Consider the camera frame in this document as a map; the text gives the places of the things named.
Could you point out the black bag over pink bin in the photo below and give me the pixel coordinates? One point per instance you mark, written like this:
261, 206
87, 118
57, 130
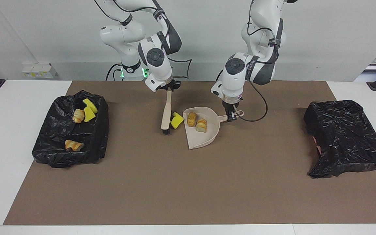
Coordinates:
348, 137

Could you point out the black bag lined bin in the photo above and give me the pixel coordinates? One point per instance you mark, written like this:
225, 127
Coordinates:
54, 130

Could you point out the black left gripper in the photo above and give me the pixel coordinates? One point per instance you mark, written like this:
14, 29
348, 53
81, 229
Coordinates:
230, 106

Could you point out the white power strip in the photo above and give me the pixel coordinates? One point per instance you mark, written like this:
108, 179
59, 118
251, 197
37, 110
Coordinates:
38, 70

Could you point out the striped croissant piece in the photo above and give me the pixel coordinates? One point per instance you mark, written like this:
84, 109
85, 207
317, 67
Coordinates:
201, 125

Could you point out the yellow sponge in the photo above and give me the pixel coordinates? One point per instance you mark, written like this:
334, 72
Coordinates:
90, 105
89, 115
176, 120

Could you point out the beige brush black bristles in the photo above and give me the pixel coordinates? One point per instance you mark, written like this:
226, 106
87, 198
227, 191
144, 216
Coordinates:
166, 111

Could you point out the pink bin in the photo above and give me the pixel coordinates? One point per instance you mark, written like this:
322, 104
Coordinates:
318, 147

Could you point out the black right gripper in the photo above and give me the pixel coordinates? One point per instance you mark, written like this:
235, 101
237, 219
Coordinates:
171, 85

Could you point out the brown bread roll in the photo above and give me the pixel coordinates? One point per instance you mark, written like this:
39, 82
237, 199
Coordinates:
192, 119

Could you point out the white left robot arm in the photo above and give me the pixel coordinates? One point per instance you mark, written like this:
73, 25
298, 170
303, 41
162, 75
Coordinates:
235, 75

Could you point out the pale bread piece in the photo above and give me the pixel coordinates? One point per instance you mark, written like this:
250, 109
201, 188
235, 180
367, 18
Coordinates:
73, 145
78, 116

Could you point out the brown table mat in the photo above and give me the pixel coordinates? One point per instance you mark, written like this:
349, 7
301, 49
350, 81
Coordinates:
188, 195

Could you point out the beige plastic dustpan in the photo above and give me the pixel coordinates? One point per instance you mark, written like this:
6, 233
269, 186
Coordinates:
204, 138

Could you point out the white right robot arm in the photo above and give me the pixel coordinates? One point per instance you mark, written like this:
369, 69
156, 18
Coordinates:
157, 62

